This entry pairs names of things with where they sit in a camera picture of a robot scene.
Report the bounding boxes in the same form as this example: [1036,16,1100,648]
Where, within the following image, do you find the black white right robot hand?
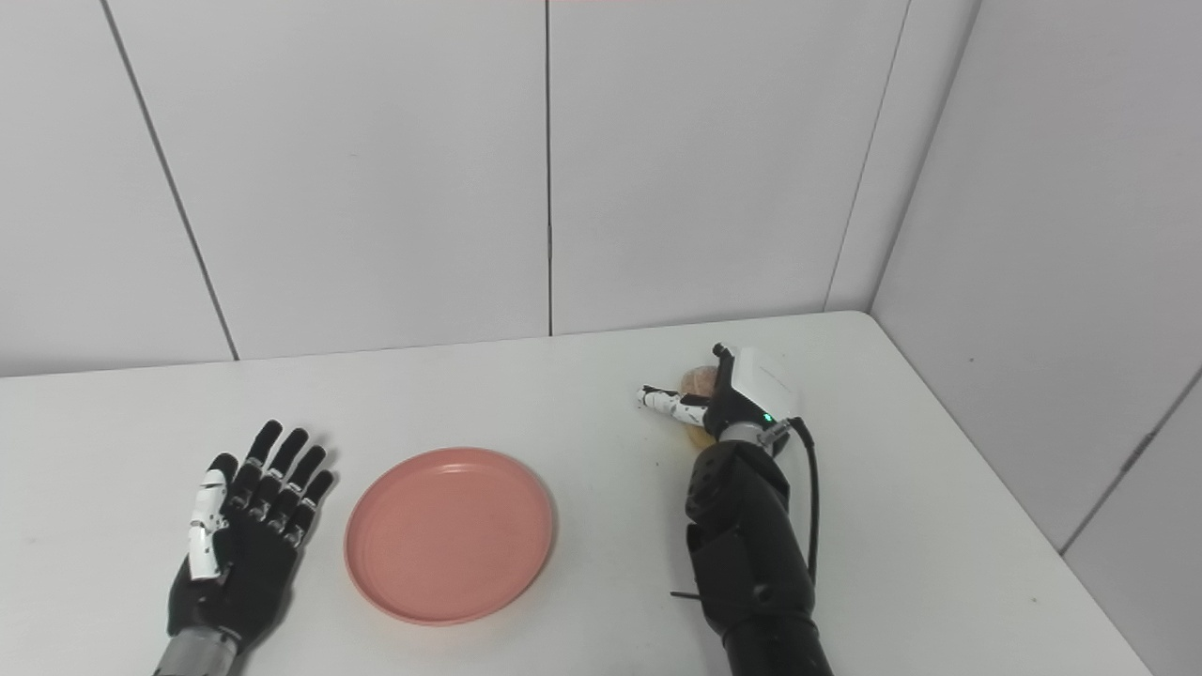
[637,344,801,444]

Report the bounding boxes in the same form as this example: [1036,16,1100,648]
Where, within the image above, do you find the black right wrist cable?
[770,417,821,585]

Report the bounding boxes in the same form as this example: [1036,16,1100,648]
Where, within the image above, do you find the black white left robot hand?
[167,420,336,653]

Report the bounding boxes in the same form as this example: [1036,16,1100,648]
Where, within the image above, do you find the pink round plate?
[344,447,556,626]

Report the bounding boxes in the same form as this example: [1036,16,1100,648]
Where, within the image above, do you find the brown bread roll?
[677,366,722,442]

